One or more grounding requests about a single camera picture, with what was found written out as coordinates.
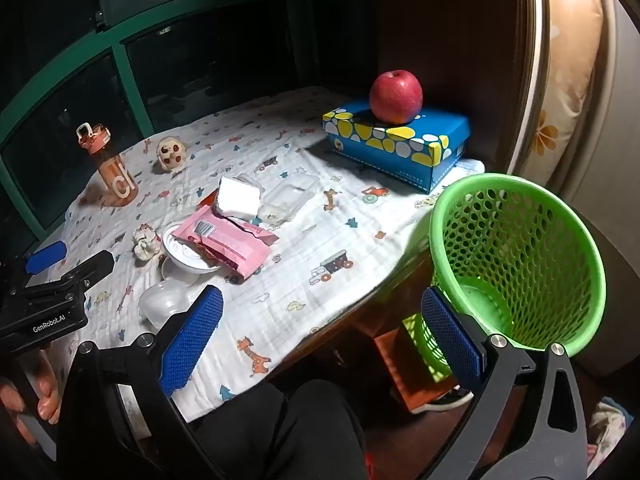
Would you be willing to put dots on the person's left hand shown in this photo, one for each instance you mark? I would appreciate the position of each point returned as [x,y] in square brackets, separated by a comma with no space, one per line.
[47,395]

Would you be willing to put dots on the brown wooden panel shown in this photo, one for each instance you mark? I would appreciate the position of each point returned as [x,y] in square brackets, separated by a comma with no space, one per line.
[450,35]

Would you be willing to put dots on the orange water bottle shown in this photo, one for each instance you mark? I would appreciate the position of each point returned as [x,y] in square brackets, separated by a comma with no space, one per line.
[112,170]

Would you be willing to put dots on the orange brown box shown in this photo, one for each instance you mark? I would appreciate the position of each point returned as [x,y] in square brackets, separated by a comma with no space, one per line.
[400,375]

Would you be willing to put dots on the clear plastic container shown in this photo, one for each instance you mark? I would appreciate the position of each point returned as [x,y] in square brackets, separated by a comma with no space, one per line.
[290,200]

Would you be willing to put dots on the floral beige pillow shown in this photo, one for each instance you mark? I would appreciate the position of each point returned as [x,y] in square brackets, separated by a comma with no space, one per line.
[570,75]

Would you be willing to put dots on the person's black shoe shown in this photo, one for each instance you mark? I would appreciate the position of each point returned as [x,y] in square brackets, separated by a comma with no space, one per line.
[445,400]

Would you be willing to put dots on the green window frame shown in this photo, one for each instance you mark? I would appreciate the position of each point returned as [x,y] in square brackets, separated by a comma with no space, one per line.
[132,85]

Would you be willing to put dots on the pink snack wrapper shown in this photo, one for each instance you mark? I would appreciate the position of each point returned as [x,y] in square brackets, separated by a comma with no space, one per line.
[227,242]

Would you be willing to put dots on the blue spotted tissue box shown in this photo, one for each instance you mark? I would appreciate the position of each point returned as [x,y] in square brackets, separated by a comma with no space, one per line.
[395,147]

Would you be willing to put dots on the person's black trouser leg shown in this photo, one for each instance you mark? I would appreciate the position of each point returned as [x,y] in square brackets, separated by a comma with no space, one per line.
[280,435]

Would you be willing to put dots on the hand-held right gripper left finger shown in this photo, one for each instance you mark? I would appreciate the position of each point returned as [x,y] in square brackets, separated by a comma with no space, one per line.
[192,340]

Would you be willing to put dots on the white plastic cup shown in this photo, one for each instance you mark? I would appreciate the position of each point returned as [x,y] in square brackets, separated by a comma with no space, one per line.
[160,302]

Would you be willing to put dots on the green plastic mesh basket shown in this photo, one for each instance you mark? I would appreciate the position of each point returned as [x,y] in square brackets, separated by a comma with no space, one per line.
[520,260]

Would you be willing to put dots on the round wooden table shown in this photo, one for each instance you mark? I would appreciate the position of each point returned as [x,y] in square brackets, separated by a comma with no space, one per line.
[370,305]

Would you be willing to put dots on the white paper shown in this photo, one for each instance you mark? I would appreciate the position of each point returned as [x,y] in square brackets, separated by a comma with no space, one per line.
[145,242]

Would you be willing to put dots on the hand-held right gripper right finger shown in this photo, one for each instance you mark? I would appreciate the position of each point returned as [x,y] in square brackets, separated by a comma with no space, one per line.
[450,340]

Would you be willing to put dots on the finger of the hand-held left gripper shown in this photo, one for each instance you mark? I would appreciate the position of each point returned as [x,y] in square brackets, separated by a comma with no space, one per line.
[46,256]
[92,267]

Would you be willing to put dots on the red apple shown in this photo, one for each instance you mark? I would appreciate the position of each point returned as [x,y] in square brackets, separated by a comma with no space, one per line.
[396,97]

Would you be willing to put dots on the small beige toy head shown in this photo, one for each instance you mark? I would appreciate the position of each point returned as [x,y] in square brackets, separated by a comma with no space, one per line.
[171,155]

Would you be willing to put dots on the white tissue pack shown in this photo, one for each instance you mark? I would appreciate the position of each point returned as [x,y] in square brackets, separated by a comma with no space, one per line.
[237,197]

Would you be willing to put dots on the light patterned cloth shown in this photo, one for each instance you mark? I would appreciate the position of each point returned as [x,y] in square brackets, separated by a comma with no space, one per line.
[607,427]

